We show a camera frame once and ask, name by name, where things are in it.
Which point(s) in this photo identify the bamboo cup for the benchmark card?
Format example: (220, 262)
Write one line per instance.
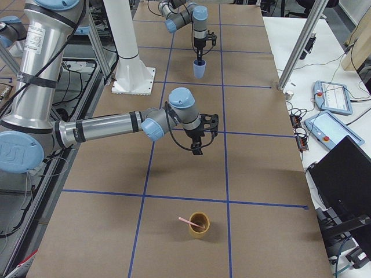
(202, 222)

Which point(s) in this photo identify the right side frame post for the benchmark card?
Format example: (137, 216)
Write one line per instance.
(301, 42)

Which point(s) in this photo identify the small metal cylinder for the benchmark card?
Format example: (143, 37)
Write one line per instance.
(289, 95)

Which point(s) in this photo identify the far teach pendant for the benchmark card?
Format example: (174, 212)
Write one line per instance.
(333, 97)

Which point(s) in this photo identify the blue cup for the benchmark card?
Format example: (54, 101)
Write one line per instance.
(199, 68)

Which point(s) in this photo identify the black laptop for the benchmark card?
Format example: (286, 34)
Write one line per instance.
(343, 179)

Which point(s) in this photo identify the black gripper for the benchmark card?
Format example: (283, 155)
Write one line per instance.
(199, 46)
(193, 135)

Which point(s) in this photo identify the pink chopstick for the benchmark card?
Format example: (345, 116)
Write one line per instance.
(190, 223)

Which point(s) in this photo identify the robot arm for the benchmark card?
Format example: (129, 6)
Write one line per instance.
(27, 134)
(178, 15)

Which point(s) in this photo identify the white pedestal column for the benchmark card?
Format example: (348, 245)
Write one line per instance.
(131, 76)

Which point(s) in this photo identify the teach pendant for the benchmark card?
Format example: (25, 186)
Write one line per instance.
(329, 130)
(333, 97)

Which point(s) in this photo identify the near teach pendant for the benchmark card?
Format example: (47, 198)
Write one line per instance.
(329, 130)

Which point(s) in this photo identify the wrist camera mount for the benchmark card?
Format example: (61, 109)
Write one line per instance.
(210, 122)
(211, 36)

